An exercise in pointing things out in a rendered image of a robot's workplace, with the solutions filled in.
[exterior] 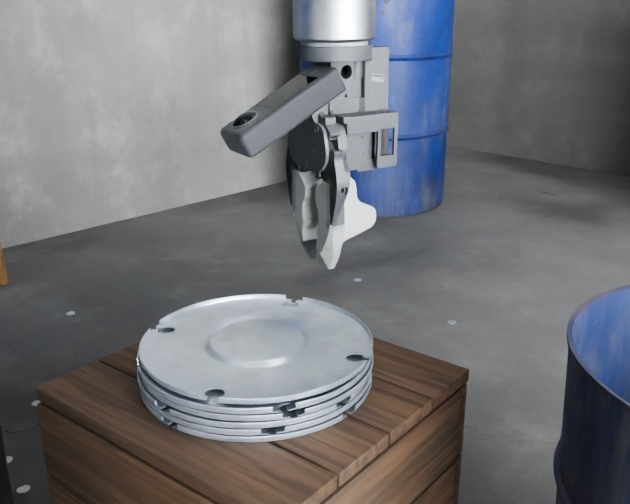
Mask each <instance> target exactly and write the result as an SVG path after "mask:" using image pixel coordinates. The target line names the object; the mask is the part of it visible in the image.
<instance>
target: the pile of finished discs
mask: <svg viewBox="0 0 630 504"><path fill-rule="evenodd" d="M346 359H347V360H349V361H353V362H359V361H361V360H367V361H368V363H367V364H366V366H365V367H364V368H363V369H362V370H361V371H360V372H359V373H358V374H357V375H355V376H354V377H353V378H351V379H350V380H348V381H347V382H345V383H343V384H341V385H339V386H337V387H335V388H333V389H330V390H328V391H325V392H323V393H320V394H316V395H313V396H310V397H306V398H301V399H297V400H292V401H286V402H278V403H268V404H227V403H217V402H211V400H212V399H213V398H214V397H216V398H217V397H220V396H223V394H224V393H225V392H224V391H223V390H221V389H211V390H208V391H206V392H205V394H204V395H205V396H208V398H207V399H206V400H200V399H195V398H191V397H188V396H185V395H182V394H179V393H176V392H174V391H171V390H169V389H167V388H165V387H163V386H162V385H160V384H159V383H157V382H156V381H154V380H153V379H152V378H151V377H150V376H149V375H148V374H147V373H146V372H145V370H144V369H143V367H142V365H141V363H140V360H139V350H138V353H137V366H138V367H137V379H138V384H139V389H140V395H141V398H142V401H143V403H144V404H145V406H146V407H147V409H148V410H149V411H150V412H151V413H152V414H153V415H154V416H155V417H156V418H157V419H159V420H160V421H162V422H163V423H165V424H166V425H170V424H172V423H173V422H175V423H177V424H176V425H175V426H172V428H174V429H176V430H179V431H181V432H184V433H187V434H190V435H193V436H197V437H201V438H206V439H211V440H218V441H227V442H268V441H277V440H284V439H290V438H295V437H299V436H303V435H307V434H310V433H314V432H317V431H319V430H322V429H325V428H327V427H329V426H332V425H334V424H336V423H338V422H339V421H341V420H343V419H344V418H346V417H347V415H344V414H341V413H342V412H344V411H346V413H349V414H352V413H353V412H354V411H355V410H356V409H357V408H358V407H359V406H360V405H361V404H362V403H363V402H364V400H365V399H366V397H367V395H368V394H369V391H370V389H371V385H372V367H373V351H372V354H371V357H370V359H364V358H363V356H361V355H356V354H354V355H349V356H347V357H346ZM339 414H340V415H339ZM179 424H180V425H179Z"/></svg>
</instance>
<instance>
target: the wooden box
mask: <svg viewBox="0 0 630 504"><path fill-rule="evenodd" d="M372 338H373V367H372V385H371V389H370V391H369V394H368V395H367V397H366V399H365V400H364V402H363V403H362V404H361V405H360V406H359V407H358V408H357V409H356V410H355V411H354V412H353V413H352V414H349V413H346V411H344V412H342V413H341V414H344V415H347V417H346V418H344V419H343V420H341V421H339V422H338V423H336V424H334V425H332V426H329V427H327V428H325V429H322V430H319V431H317V432H314V433H310V434H307V435H303V436H299V437H295V438H290V439H284V440H277V441H268V442H227V441H218V440H211V439H206V438H201V437H197V436H193V435H190V434H187V433H184V432H181V431H179V430H176V429H174V428H172V426H175V425H176V424H177V423H175V422H173V423H172V424H170V425H166V424H165V423H163V422H162V421H160V420H159V419H157V418H156V417H155V416H154V415H153V414H152V413H151V412H150V411H149V410H148V409H147V407H146V406H145V404H144V403H143V401H142V398H141V395H140V389H139V384H138V379H137V367H138V366H137V353H138V350H139V344H140V341H139V342H137V343H134V344H132V345H130V346H128V347H125V348H123V349H121V350H118V351H116V352H114V353H112V354H109V355H107V356H105V357H103V358H100V359H99V361H97V360H96V361H93V362H91V363H89V364H87V365H84V366H82V367H80V368H78V369H75V370H73V371H71V372H69V373H66V374H64V375H62V376H59V377H57V378H55V379H53V380H50V381H48V382H46V383H44V384H41V385H39V386H37V387H35V391H36V398H37V400H39V401H41V402H40V403H38V404H37V407H38V414H39V421H40V428H41V435H42V442H43V449H44V456H45V463H46V470H47V475H48V476H50V477H49V478H48V484H49V491H50V498H51V504H458V496H459V483H460V470H461V457H462V456H461V454H460V453H461V452H462V444H463V431H464V418H465V405H466V392H467V383H466V382H467V381H468V378H469V369H467V368H464V367H461V366H458V365H455V364H452V363H449V362H446V361H443V360H440V359H437V358H434V357H431V356H428V355H425V354H422V353H419V352H416V351H413V350H410V349H407V348H404V347H401V346H398V345H395V344H392V343H389V342H386V341H383V340H380V339H377V338H374V337H372Z"/></svg>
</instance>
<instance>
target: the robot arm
mask: <svg viewBox="0 0 630 504"><path fill-rule="evenodd" d="M375 8H376V0H293V38H294V39H295V40H297V41H300V43H298V44H295V59H297V60H301V61H312V62H314V65H311V66H309V67H308V68H306V69H305V70H304V71H302V72H301V73H299V74H298V75H297V76H295V77H294V78H292V79H291V80H289V81H288V82H287V83H285V84H284V85H282V86H281V87H279V88H278V89H277V90H275V91H274V92H272V93H271V94H270V95H268V96H267V97H265V98H264V99H262V100H261V101H260V102H258V103H257V104H255V105H254V106H253V107H251V108H250V109H248V110H247V111H245V112H244V113H242V114H241V115H239V116H238V117H237V118H236V119H234V120H233V121H231V122H230V123H228V124H227V125H226V126H224V127H223V128H222V129H221V136H222V138H223V139H224V141H225V143H226V145H227V146H228V148H229V149H230V150H231V151H233V152H236V153H239V154H241V155H244V156H246V157H249V158H253V157H255V156H256V155H258V154H259V153H260V152H262V151H263V150H265V149H266V148H267V147H269V146H270V145H271V144H273V143H274V142H276V141H277V140H278V139H280V138H281V137H282V136H284V135H285V134H287V133H288V132H289V134H288V149H287V155H286V175H287V183H288V190H289V197H290V204H291V205H292V208H293V214H294V219H295V223H296V227H297V230H298V234H299V237H300V241H301V244H302V245H303V247H304V249H305V251H306V253H307V255H308V257H309V258H311V259H316V254H317V251H318V254H319V255H320V257H321V259H322V260H323V262H324V263H325V265H326V267H327V268H328V269H333V268H335V265H336V263H337V261H338V258H339V255H340V252H341V247H342V244H343V242H344V241H346V240H348V239H350V238H352V237H354V236H356V235H358V234H360V233H362V232H363V231H365V230H367V229H369V228H371V227H372V226H373V225H374V223H375V221H376V211H375V209H374V207H372V206H370V205H368V204H365V203H362V202H360V201H359V200H358V198H357V189H356V183H355V181H354V180H353V179H352V178H351V177H350V170H353V171H356V172H361V171H367V170H374V168H384V167H391V166H397V136H398V112H395V111H391V110H389V109H388V83H389V46H374V45H372V44H371V43H369V44H368V41H371V40H372V39H373V38H374V37H375ZM389 128H393V141H392V154H391V155H388V145H389ZM317 226H318V234H319V247H318V249H317V239H316V231H315V227H317Z"/></svg>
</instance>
